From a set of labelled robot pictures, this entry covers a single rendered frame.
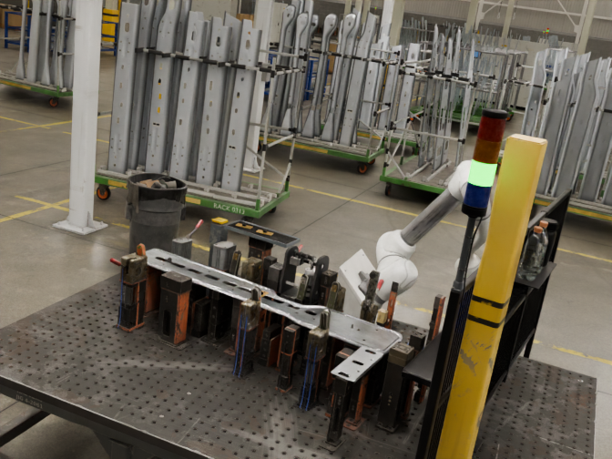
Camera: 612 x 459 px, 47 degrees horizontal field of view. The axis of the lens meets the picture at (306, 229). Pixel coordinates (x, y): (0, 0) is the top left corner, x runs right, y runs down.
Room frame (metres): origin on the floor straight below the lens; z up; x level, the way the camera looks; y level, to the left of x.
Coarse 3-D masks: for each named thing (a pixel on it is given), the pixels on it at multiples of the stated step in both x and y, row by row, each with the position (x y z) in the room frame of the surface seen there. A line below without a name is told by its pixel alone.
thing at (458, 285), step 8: (488, 112) 1.92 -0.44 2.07; (496, 112) 1.91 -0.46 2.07; (504, 112) 1.92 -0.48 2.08; (464, 208) 1.93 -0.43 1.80; (472, 208) 1.91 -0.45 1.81; (480, 208) 1.91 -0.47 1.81; (472, 216) 1.91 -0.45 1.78; (480, 216) 1.91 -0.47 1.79; (472, 224) 1.94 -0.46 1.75; (472, 232) 1.94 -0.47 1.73; (464, 240) 1.94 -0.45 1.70; (472, 240) 1.94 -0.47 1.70; (464, 248) 1.94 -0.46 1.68; (464, 256) 1.94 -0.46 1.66; (464, 264) 1.94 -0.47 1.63; (456, 272) 1.95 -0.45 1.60; (456, 280) 1.94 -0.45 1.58; (464, 280) 1.94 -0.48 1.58; (456, 288) 1.93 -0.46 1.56; (464, 288) 1.94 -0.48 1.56
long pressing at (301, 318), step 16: (160, 256) 3.28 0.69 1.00; (176, 256) 3.30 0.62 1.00; (192, 272) 3.12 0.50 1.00; (208, 272) 3.15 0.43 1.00; (224, 272) 3.17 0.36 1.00; (224, 288) 2.99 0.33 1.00; (272, 304) 2.89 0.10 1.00; (288, 304) 2.91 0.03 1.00; (304, 320) 2.78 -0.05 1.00; (336, 320) 2.82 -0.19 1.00; (352, 320) 2.84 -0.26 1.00; (336, 336) 2.67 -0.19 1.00; (352, 336) 2.68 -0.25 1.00; (368, 336) 2.70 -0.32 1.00; (384, 336) 2.73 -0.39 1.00; (400, 336) 2.75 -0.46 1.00; (384, 352) 2.59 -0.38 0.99
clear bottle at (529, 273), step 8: (536, 232) 2.46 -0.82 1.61; (528, 240) 2.47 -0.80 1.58; (536, 240) 2.45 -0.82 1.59; (528, 248) 2.45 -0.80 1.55; (536, 248) 2.44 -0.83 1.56; (528, 256) 2.45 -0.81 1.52; (536, 256) 2.44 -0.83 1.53; (520, 264) 2.48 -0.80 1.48; (528, 264) 2.44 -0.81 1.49; (536, 264) 2.45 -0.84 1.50; (520, 272) 2.46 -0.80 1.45; (528, 272) 2.44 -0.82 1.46
